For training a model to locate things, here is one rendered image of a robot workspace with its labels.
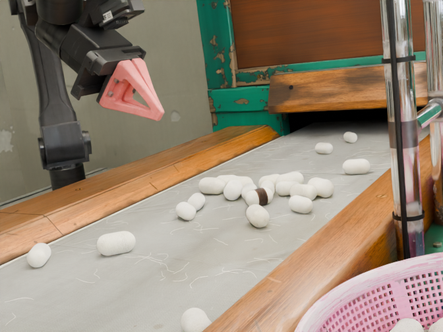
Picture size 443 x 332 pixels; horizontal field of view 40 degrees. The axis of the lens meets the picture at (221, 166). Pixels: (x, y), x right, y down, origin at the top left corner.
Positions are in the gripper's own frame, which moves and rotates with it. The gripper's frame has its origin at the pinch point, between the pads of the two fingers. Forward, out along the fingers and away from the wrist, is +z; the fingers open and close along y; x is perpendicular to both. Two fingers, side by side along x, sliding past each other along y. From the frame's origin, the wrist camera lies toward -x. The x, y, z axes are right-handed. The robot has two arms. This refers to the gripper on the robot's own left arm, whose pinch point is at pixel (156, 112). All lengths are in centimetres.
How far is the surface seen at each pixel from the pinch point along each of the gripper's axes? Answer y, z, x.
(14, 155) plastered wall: 137, -125, 152
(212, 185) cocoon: 3.1, 10.2, 4.6
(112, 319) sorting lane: -29.2, 19.2, -1.2
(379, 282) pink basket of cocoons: -23.1, 31.8, -14.8
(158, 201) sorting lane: 0.3, 6.0, 10.1
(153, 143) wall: 139, -64, 94
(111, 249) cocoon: -18.4, 11.7, 4.0
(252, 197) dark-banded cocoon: -1.4, 16.4, -0.6
